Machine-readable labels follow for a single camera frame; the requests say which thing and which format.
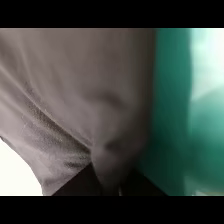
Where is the black garment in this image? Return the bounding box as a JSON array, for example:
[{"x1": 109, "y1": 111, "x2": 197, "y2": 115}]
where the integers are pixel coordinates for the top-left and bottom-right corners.
[{"x1": 0, "y1": 28, "x2": 158, "y2": 197}]

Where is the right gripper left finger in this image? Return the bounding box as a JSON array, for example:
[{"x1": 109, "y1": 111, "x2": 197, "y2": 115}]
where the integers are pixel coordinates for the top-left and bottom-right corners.
[{"x1": 50, "y1": 162, "x2": 103, "y2": 197}]

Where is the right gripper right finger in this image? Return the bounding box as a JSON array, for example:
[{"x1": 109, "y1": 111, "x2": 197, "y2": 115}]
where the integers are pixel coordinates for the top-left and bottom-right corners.
[{"x1": 119, "y1": 168, "x2": 168, "y2": 197}]

